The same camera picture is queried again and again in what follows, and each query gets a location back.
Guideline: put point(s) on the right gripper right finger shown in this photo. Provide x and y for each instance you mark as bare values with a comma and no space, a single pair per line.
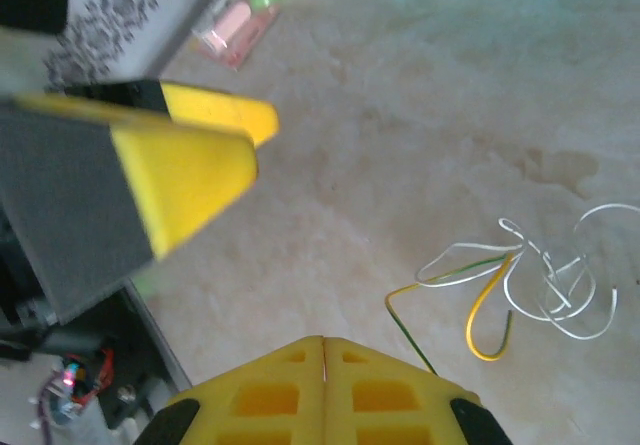
340,395

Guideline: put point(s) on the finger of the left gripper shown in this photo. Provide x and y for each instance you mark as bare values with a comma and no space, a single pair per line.
185,185
225,112

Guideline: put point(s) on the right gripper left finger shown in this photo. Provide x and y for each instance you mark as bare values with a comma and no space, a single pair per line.
310,390

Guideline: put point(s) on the pink blister package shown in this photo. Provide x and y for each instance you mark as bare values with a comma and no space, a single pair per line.
235,35

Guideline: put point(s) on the LED controller board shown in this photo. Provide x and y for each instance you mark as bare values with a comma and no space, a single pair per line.
70,375

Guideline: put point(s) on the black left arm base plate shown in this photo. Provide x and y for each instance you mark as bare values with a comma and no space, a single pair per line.
130,365

